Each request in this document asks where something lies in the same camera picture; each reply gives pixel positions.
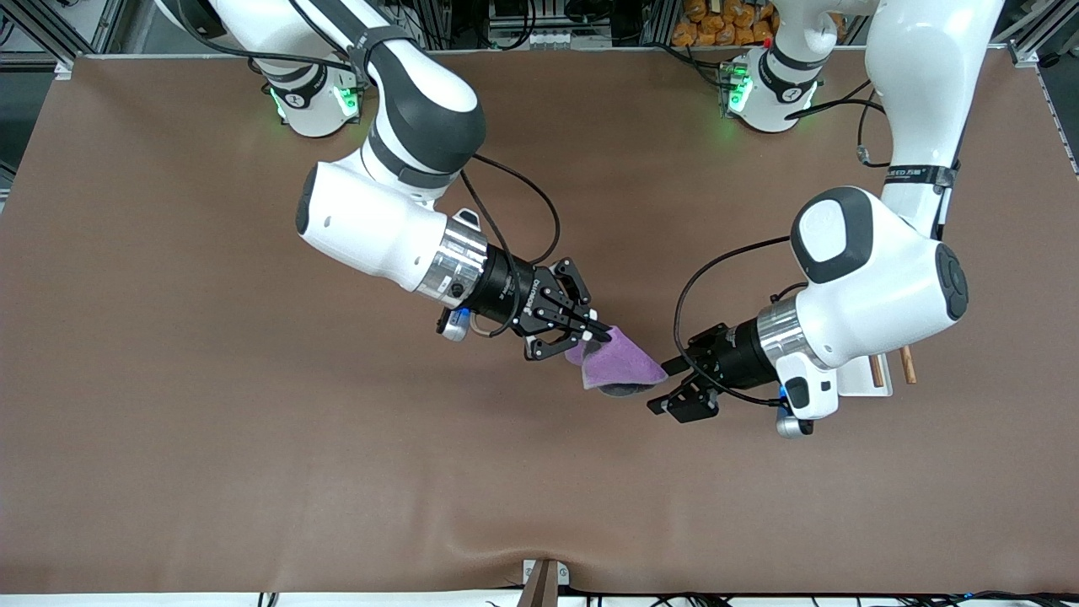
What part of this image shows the purple and grey towel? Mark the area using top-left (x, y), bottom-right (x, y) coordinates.
top-left (565, 325), bottom-right (669, 399)

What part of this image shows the white rack with wooden bars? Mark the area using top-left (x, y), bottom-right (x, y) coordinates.
top-left (839, 346), bottom-right (917, 398)

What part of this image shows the brown table cover mat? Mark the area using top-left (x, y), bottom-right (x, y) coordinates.
top-left (0, 46), bottom-right (1079, 595)

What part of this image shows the pile of orange packets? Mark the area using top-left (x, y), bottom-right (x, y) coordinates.
top-left (672, 0), bottom-right (781, 47)

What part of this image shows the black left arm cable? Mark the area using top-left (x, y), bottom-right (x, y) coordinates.
top-left (674, 236), bottom-right (793, 407)

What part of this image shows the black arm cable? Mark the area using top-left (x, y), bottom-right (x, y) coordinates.
top-left (459, 152), bottom-right (561, 338)
top-left (674, 236), bottom-right (793, 407)

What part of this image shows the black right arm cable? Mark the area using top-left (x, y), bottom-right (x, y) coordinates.
top-left (459, 152), bottom-right (561, 338)

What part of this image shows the metal table edge bracket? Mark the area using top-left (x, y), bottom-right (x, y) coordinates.
top-left (516, 559), bottom-right (571, 607)

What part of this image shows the aluminium frame post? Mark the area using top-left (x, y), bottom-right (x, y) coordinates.
top-left (0, 0), bottom-right (127, 73)
top-left (999, 0), bottom-right (1079, 64)

